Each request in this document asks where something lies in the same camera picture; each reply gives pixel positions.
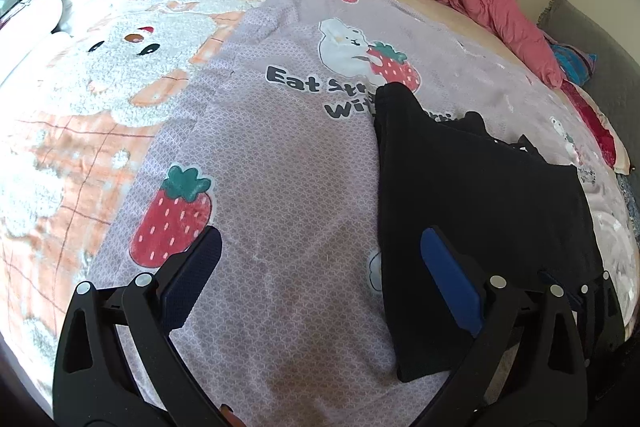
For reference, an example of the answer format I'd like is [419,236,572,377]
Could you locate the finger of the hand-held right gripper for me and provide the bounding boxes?
[580,271,627,360]
[539,271,583,314]

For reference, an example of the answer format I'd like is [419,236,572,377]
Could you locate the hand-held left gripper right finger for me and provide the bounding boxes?
[419,227,587,427]

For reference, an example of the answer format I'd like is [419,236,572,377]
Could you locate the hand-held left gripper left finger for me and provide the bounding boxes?
[52,227,224,427]

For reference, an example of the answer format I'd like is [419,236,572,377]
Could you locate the black garment with orange patches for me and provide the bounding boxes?
[372,82,607,384]

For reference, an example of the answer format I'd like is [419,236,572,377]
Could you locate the dark blue patterned cloth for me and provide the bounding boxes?
[617,172,640,253]

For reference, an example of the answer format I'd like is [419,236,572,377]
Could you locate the printed bear strawberry blanket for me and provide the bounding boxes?
[0,0,640,427]

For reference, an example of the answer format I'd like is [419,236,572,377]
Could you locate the red patterned pillow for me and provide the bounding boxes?
[564,81,632,172]

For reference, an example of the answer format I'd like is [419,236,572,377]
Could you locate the grey padded headboard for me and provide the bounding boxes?
[537,0,640,238]

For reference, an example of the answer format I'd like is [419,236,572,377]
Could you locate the white round pillow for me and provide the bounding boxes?
[0,0,77,85]

